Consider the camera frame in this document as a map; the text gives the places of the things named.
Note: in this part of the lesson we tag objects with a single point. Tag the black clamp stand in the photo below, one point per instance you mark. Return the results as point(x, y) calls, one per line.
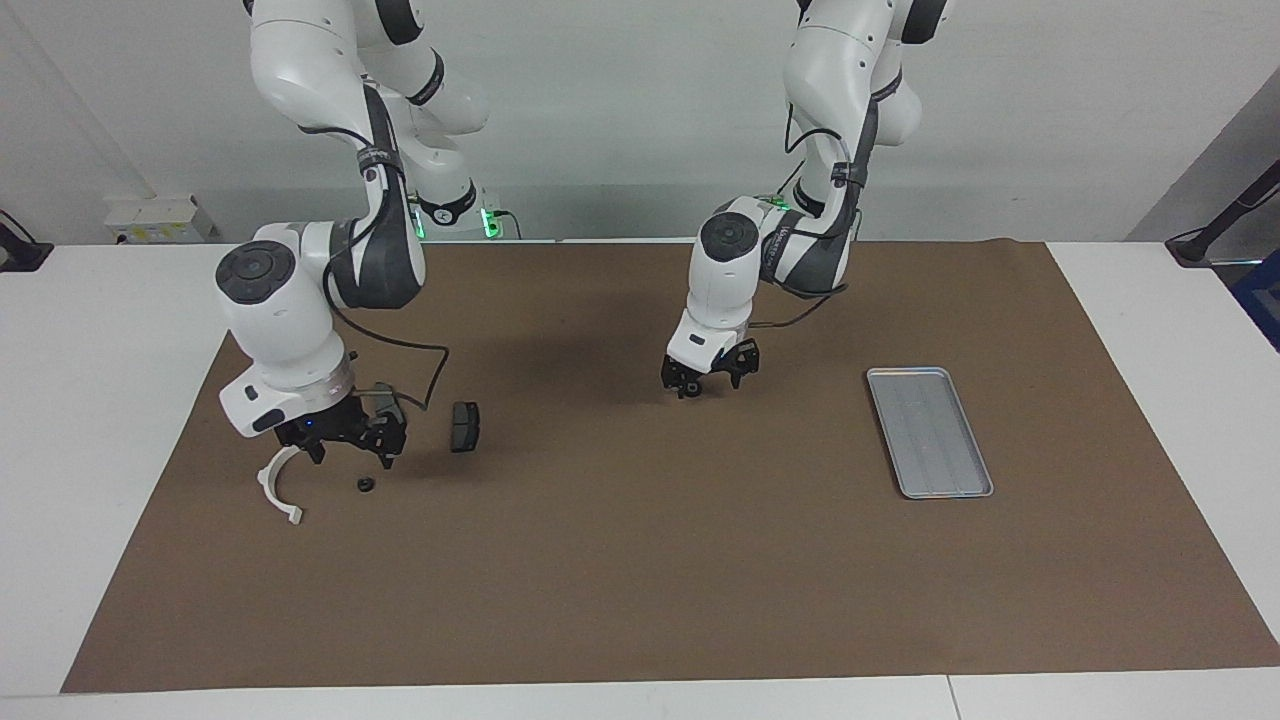
point(22, 255)

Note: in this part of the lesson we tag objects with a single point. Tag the white semicircular bracket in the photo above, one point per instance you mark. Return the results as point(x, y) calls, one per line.
point(266, 485)

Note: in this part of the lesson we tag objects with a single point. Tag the long dark brake pad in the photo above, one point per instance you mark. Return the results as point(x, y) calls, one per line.
point(388, 398)

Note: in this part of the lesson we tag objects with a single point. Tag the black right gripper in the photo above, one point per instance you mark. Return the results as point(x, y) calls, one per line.
point(340, 425)

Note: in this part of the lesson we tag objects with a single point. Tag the brown table mat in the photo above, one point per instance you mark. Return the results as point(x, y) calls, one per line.
point(650, 560)

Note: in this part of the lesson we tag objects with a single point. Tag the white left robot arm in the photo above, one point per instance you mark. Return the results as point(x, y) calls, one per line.
point(720, 280)

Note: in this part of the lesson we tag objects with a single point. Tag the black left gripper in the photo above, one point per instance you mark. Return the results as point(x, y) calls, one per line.
point(715, 360)

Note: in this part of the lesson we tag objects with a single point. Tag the white wall socket box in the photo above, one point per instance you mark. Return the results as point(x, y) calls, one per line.
point(160, 218)

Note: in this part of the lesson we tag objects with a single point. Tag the black angled stand pole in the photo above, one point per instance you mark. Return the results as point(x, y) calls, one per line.
point(1200, 245)

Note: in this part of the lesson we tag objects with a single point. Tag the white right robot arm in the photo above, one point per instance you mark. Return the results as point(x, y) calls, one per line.
point(280, 310)

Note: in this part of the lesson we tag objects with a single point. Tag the blue object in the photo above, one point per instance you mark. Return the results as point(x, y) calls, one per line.
point(1262, 300)

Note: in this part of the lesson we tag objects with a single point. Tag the short dark brake pad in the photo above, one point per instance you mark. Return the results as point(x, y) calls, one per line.
point(465, 428)

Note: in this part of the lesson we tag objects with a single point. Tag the silver metal tray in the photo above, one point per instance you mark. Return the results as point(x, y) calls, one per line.
point(930, 430)

